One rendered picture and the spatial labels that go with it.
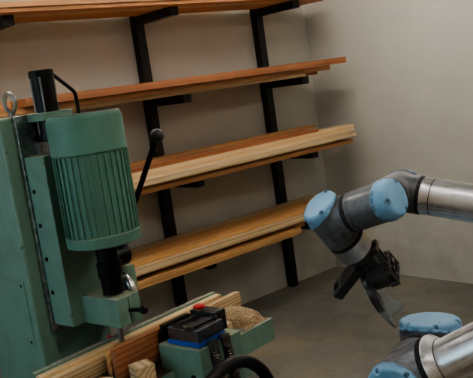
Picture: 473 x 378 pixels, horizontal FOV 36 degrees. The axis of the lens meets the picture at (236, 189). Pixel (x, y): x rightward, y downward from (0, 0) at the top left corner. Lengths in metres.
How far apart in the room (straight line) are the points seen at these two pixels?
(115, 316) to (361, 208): 0.62
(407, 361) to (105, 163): 0.79
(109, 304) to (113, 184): 0.29
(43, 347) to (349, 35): 3.90
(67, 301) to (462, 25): 3.53
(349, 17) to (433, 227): 1.58
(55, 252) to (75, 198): 0.18
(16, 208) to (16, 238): 0.07
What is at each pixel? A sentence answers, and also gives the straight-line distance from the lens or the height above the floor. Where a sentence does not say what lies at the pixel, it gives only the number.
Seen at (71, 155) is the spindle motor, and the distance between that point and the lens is 1.66.
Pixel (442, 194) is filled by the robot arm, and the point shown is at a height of 1.22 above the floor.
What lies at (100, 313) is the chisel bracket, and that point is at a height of 1.03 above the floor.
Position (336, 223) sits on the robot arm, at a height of 1.19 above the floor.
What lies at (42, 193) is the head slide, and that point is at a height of 1.33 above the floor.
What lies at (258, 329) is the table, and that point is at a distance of 1.93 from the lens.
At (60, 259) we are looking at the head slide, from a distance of 1.80.
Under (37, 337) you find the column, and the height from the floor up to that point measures 0.98.
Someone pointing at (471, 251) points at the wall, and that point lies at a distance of 5.05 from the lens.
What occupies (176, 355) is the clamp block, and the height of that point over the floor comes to 0.94.
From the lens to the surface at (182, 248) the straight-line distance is 4.23.
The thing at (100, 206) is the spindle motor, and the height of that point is 1.29.
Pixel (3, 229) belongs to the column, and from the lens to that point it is 1.90.
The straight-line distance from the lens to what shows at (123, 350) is 1.71.
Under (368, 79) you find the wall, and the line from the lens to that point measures 5.28.
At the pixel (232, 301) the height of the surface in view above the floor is 0.92.
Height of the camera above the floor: 1.52
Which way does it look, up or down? 8 degrees down
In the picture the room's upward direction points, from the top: 8 degrees counter-clockwise
